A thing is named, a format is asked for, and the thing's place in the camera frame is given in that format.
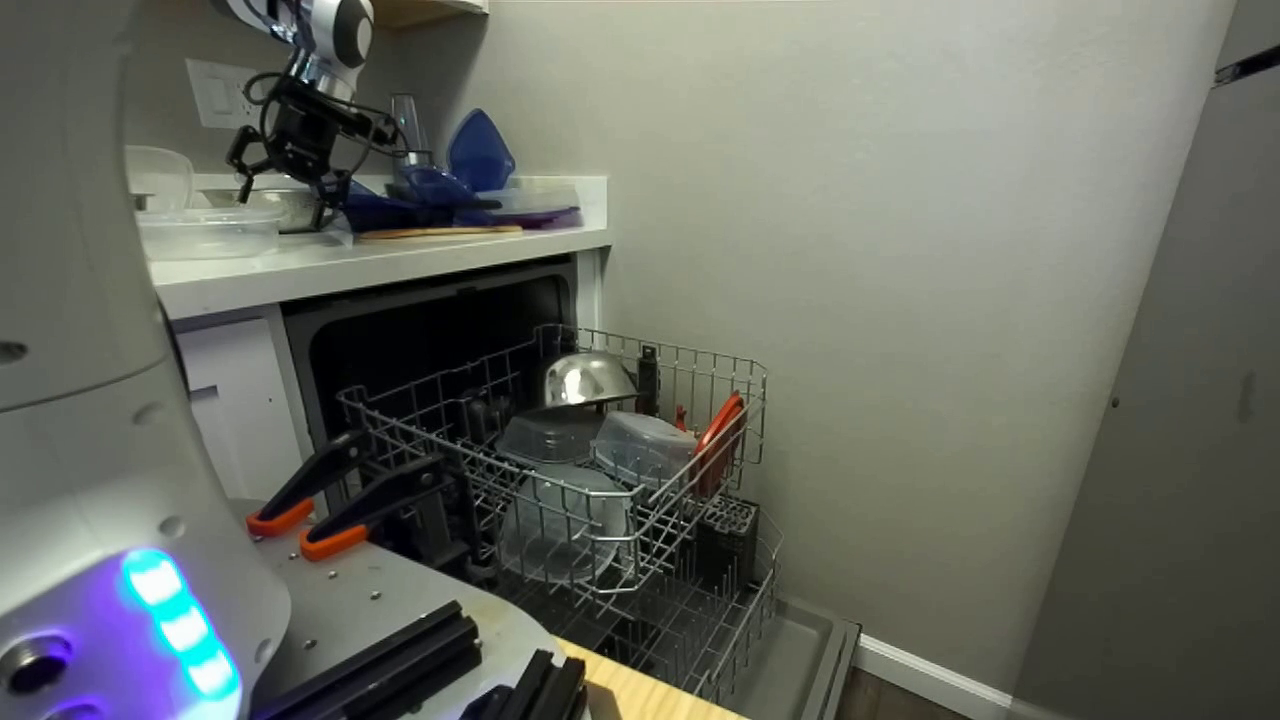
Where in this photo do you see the wire dishwasher rack with dishes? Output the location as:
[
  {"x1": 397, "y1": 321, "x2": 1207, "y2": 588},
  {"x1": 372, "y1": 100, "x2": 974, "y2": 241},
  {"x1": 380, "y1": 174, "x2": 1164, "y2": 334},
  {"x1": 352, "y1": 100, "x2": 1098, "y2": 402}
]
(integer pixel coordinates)
[{"x1": 333, "y1": 326, "x2": 773, "y2": 597}]

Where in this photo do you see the empty wire dishwasher rack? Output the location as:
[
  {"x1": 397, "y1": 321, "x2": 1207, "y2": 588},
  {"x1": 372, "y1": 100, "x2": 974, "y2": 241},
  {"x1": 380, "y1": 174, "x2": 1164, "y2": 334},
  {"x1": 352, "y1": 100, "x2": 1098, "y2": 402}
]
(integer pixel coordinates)
[{"x1": 532, "y1": 557, "x2": 785, "y2": 714}]

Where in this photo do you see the dishwasher door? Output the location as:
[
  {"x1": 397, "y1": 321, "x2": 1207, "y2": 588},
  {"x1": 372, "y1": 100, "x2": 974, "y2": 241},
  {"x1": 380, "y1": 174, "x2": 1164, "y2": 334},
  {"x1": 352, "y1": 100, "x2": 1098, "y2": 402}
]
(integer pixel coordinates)
[{"x1": 743, "y1": 592, "x2": 864, "y2": 720}]

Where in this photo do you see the black camera cable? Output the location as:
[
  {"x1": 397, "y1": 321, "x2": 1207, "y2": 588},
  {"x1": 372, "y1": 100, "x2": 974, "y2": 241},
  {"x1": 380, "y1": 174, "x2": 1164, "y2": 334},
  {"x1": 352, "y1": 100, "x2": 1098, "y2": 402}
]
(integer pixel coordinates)
[{"x1": 221, "y1": 68, "x2": 292, "y2": 210}]

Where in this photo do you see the clear storage container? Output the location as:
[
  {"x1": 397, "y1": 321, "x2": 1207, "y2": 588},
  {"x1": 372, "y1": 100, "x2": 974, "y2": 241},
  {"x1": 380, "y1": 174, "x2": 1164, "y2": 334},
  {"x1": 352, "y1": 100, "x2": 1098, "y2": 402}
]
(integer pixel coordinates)
[
  {"x1": 594, "y1": 407, "x2": 700, "y2": 494},
  {"x1": 492, "y1": 407, "x2": 650, "y2": 592}
]

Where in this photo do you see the orange red utensil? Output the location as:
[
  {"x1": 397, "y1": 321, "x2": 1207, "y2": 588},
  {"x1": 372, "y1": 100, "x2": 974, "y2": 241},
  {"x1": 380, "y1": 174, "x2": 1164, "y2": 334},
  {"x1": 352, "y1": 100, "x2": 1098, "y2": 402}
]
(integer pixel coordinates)
[{"x1": 690, "y1": 392, "x2": 754, "y2": 497}]

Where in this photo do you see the black bottle in rack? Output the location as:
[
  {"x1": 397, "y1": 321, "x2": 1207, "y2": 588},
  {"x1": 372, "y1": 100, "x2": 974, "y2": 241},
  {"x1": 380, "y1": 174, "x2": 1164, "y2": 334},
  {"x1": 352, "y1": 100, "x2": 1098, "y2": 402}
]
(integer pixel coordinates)
[{"x1": 631, "y1": 341, "x2": 663, "y2": 415}]

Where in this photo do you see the clear drinking glass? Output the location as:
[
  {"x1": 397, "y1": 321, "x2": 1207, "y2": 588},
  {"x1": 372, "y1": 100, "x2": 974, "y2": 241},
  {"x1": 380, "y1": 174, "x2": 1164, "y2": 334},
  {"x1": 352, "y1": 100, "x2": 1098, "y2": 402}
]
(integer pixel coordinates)
[{"x1": 389, "y1": 94, "x2": 433, "y2": 186}]

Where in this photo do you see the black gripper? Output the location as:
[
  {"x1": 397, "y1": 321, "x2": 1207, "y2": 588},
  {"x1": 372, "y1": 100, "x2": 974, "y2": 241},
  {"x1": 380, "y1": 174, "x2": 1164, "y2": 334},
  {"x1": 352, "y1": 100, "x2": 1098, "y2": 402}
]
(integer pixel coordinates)
[{"x1": 259, "y1": 75, "x2": 367, "y2": 245}]

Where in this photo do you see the dark purple lid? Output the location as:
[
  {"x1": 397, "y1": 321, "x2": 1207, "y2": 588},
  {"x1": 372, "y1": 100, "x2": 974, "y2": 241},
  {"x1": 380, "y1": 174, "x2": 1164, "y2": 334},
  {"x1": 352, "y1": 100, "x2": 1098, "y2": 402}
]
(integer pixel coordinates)
[{"x1": 473, "y1": 186, "x2": 590, "y2": 234}]

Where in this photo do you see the grey refrigerator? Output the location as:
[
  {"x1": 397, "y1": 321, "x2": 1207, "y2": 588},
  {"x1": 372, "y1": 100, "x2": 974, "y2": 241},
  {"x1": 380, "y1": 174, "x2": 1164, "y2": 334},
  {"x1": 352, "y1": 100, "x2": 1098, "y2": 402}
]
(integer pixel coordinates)
[{"x1": 1012, "y1": 0, "x2": 1280, "y2": 720}]

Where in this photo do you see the grey robot mounting plate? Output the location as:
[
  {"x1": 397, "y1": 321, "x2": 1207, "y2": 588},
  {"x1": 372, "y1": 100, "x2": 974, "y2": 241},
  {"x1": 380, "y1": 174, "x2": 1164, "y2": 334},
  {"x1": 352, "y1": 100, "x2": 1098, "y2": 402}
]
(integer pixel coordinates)
[{"x1": 251, "y1": 534, "x2": 566, "y2": 720}]

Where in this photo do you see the black cutlery basket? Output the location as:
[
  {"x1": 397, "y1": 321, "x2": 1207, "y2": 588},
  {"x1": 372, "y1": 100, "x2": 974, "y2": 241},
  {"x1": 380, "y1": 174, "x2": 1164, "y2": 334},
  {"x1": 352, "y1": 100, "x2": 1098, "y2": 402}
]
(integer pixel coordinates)
[{"x1": 695, "y1": 494, "x2": 768, "y2": 592}]

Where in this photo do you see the white wall outlet plate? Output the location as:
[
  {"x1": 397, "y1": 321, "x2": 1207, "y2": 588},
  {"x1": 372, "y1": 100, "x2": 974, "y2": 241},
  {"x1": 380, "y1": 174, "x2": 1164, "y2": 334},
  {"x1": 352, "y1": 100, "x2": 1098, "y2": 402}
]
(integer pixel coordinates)
[{"x1": 181, "y1": 55, "x2": 275, "y2": 135}]

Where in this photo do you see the white base cabinet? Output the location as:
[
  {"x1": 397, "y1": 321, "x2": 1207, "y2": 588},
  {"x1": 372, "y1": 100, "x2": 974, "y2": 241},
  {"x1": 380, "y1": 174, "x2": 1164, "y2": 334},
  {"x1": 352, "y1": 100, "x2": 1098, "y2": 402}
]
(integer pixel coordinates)
[{"x1": 171, "y1": 308, "x2": 317, "y2": 509}]

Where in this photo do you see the black aluminium rail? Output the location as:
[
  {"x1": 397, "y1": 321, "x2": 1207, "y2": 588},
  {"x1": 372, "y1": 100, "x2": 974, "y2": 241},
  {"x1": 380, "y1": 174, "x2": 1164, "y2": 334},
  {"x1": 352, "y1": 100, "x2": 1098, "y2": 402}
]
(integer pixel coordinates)
[
  {"x1": 455, "y1": 648, "x2": 594, "y2": 720},
  {"x1": 251, "y1": 597, "x2": 489, "y2": 720}
]

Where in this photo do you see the small steel bowl in rack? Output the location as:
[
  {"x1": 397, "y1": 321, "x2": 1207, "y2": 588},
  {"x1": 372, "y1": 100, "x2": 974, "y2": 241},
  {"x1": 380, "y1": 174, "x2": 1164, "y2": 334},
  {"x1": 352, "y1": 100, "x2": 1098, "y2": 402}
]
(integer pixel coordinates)
[{"x1": 535, "y1": 347, "x2": 642, "y2": 415}]

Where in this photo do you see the wooden table board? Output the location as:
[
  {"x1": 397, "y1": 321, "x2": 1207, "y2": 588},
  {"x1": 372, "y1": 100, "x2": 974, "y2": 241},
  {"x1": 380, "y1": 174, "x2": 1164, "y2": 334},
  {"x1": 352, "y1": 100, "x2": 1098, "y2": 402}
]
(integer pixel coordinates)
[{"x1": 553, "y1": 637, "x2": 754, "y2": 720}]

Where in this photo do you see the white baseboard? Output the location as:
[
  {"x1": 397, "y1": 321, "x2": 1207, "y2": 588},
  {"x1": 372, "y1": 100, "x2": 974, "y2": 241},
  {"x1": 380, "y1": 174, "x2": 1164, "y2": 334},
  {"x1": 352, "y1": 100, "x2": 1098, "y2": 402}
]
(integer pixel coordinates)
[{"x1": 853, "y1": 633, "x2": 1033, "y2": 720}]

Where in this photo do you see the wooden spoon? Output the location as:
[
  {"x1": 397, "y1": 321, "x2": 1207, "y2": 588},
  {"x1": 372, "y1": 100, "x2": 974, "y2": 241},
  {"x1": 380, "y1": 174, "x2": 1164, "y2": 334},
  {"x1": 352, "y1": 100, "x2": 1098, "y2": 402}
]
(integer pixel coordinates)
[{"x1": 358, "y1": 222, "x2": 529, "y2": 250}]

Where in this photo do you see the dishwasher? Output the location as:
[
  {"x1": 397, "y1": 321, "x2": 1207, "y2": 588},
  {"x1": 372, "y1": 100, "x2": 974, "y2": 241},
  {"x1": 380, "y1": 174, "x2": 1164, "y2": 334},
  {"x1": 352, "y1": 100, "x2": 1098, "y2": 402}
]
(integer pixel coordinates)
[{"x1": 275, "y1": 253, "x2": 618, "y2": 564}]

